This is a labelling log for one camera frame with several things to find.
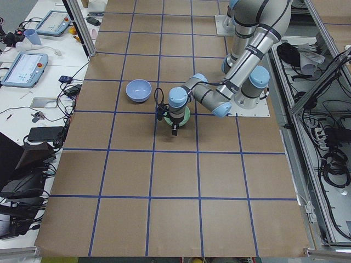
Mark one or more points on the black smartphone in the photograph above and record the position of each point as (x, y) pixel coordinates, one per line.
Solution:
(44, 134)

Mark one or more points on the aluminium frame post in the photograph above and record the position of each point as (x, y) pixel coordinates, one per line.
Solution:
(74, 11)

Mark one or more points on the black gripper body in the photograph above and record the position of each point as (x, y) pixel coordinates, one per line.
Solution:
(175, 122)

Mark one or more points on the purple plastic cup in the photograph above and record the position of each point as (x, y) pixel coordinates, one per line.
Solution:
(32, 36)

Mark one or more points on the green bowl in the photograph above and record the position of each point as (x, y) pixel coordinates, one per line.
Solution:
(186, 111)

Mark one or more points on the pink cup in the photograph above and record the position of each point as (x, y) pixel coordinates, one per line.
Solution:
(93, 33)

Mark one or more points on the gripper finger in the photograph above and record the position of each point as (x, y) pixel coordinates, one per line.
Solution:
(174, 129)

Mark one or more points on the upper teach pendant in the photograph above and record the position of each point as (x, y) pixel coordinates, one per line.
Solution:
(54, 23)

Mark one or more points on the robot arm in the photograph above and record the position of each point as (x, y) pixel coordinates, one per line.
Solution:
(257, 26)

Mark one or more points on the blue bowl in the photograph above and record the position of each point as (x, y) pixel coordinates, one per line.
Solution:
(138, 90)

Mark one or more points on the lower teach pendant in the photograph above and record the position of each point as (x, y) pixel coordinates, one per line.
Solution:
(26, 70)

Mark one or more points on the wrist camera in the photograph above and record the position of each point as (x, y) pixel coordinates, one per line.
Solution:
(162, 111)

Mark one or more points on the teach pendant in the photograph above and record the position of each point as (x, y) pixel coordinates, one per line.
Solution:
(26, 70)
(54, 23)

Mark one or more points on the black power adapter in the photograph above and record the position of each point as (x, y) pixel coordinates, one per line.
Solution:
(93, 21)

